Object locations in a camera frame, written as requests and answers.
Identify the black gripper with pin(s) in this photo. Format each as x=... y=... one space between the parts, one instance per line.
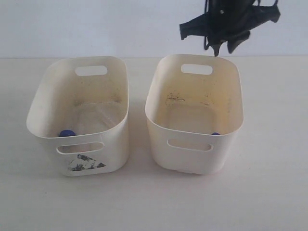
x=229 y=20

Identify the white plastic bin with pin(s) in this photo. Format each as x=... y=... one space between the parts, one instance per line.
x=190 y=97
x=72 y=82

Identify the orange-capped tube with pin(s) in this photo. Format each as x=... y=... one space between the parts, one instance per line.
x=91 y=118

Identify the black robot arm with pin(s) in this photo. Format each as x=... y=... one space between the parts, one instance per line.
x=228 y=21

